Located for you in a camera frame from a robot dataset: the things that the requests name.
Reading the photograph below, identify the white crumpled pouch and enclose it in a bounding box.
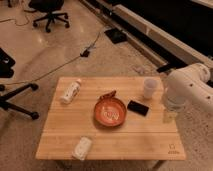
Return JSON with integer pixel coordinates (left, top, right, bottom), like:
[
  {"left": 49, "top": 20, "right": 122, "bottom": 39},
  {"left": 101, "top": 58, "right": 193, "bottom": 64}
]
[{"left": 72, "top": 137, "right": 92, "bottom": 161}]

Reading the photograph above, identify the black office chair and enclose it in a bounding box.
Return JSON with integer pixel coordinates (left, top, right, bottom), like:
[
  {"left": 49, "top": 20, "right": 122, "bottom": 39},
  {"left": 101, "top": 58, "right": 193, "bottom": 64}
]
[{"left": 28, "top": 0, "right": 70, "bottom": 33}]

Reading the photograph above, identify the orange ceramic bowl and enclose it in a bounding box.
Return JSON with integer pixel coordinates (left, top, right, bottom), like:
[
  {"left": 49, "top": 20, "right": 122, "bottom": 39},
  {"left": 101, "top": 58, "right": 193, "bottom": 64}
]
[{"left": 94, "top": 98, "right": 127, "bottom": 127}]

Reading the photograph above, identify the black floor mat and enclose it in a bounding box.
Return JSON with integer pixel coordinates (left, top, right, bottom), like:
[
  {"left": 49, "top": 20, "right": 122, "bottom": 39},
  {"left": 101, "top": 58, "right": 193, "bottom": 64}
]
[{"left": 105, "top": 28, "right": 127, "bottom": 44}]

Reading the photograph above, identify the brown snack wrapper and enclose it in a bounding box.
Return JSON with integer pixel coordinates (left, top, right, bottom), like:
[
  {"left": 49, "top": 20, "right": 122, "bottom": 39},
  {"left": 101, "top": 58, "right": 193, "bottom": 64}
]
[{"left": 99, "top": 90, "right": 116, "bottom": 100}]

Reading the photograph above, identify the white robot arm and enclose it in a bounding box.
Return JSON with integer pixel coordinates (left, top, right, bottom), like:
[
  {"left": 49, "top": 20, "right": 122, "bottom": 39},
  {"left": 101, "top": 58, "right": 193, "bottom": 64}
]
[{"left": 162, "top": 63, "right": 213, "bottom": 123}]

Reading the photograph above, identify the wooden folding table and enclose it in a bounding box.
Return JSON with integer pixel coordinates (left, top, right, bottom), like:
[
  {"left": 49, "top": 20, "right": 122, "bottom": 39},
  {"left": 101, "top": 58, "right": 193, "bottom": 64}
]
[{"left": 36, "top": 77, "right": 186, "bottom": 160}]

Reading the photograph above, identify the black smartphone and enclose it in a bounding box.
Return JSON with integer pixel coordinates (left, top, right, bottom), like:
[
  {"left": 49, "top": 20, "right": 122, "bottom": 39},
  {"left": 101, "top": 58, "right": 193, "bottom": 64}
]
[{"left": 127, "top": 101, "right": 149, "bottom": 116}]

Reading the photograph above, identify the white plastic bottle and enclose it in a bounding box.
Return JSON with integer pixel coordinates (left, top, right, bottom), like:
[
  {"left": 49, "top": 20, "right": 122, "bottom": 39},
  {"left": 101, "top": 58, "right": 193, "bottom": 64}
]
[{"left": 60, "top": 79, "right": 82, "bottom": 104}]

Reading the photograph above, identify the translucent plastic cup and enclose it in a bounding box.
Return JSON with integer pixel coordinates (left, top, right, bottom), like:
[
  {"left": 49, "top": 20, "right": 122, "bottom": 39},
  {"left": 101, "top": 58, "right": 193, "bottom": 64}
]
[{"left": 143, "top": 78, "right": 158, "bottom": 99}]

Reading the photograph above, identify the black floor cable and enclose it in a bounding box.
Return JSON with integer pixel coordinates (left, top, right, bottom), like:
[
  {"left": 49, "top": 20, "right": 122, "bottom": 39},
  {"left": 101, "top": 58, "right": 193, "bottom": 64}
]
[{"left": 0, "top": 24, "right": 111, "bottom": 86}]

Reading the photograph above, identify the black chair base left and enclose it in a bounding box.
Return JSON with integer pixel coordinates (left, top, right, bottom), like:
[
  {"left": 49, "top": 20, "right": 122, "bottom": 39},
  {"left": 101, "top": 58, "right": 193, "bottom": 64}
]
[{"left": 0, "top": 47, "right": 40, "bottom": 121}]

